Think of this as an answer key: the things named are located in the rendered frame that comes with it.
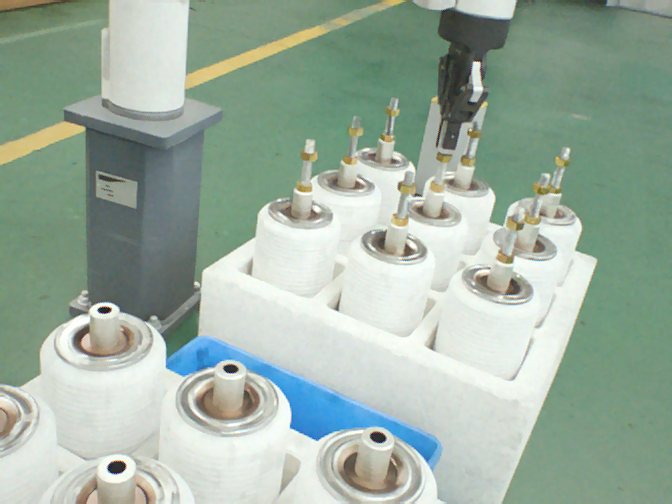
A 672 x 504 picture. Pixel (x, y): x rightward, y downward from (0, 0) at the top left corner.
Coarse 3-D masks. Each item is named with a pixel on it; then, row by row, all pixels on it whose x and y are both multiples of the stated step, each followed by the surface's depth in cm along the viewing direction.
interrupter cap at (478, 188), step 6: (444, 174) 101; (450, 174) 101; (444, 180) 99; (450, 180) 100; (474, 180) 101; (480, 180) 101; (450, 186) 97; (474, 186) 99; (480, 186) 99; (486, 186) 99; (450, 192) 96; (456, 192) 96; (462, 192) 96; (468, 192) 96; (474, 192) 97; (480, 192) 97; (486, 192) 97
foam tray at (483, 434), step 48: (240, 288) 82; (336, 288) 84; (576, 288) 93; (240, 336) 85; (288, 336) 81; (336, 336) 78; (384, 336) 77; (432, 336) 80; (336, 384) 81; (384, 384) 77; (432, 384) 75; (480, 384) 72; (528, 384) 73; (432, 432) 77; (480, 432) 74; (528, 432) 86; (480, 480) 76
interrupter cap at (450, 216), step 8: (416, 200) 91; (408, 208) 89; (416, 208) 90; (448, 208) 91; (456, 208) 91; (408, 216) 87; (416, 216) 87; (424, 216) 88; (440, 216) 89; (448, 216) 89; (456, 216) 89; (432, 224) 86; (440, 224) 86; (448, 224) 87; (456, 224) 87
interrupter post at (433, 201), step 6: (426, 192) 88; (432, 192) 87; (438, 192) 88; (444, 192) 88; (426, 198) 88; (432, 198) 88; (438, 198) 87; (426, 204) 88; (432, 204) 88; (438, 204) 88; (426, 210) 89; (432, 210) 88; (438, 210) 88; (432, 216) 89
